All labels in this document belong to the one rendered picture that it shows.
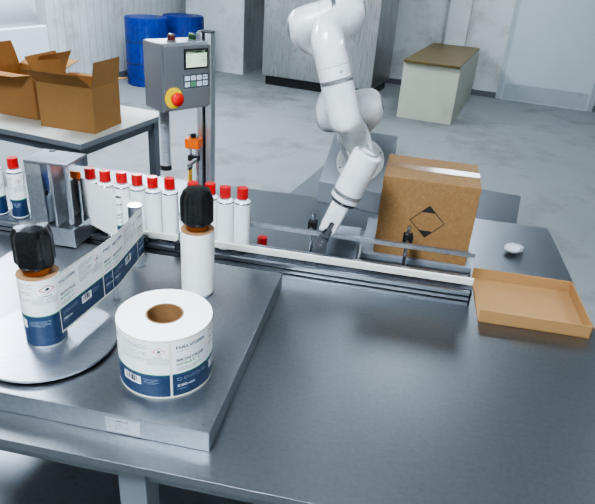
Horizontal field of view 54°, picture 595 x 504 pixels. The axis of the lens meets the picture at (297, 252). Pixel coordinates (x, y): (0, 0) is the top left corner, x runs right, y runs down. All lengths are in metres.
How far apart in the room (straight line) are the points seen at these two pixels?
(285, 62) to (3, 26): 3.83
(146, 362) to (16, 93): 2.72
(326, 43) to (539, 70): 7.92
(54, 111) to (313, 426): 2.62
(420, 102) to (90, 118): 4.89
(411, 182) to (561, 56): 7.62
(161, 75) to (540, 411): 1.30
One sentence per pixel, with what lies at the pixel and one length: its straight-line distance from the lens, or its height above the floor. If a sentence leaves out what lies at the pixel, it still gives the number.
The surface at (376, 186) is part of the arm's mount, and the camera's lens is 2.32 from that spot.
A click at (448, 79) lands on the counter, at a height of 0.52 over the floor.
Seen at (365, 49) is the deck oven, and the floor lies 0.65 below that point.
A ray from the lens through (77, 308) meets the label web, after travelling 1.47.
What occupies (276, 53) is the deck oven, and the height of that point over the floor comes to 0.45.
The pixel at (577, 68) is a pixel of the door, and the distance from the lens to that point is 9.42.
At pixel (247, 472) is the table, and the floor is 0.83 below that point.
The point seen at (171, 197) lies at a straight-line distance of 1.84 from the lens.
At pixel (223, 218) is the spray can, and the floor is 0.99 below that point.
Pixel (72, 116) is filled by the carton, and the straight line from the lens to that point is 3.46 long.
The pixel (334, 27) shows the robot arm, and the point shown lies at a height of 1.56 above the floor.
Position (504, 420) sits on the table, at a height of 0.83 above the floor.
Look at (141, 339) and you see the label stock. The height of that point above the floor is 1.02.
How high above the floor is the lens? 1.72
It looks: 27 degrees down
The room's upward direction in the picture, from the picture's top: 4 degrees clockwise
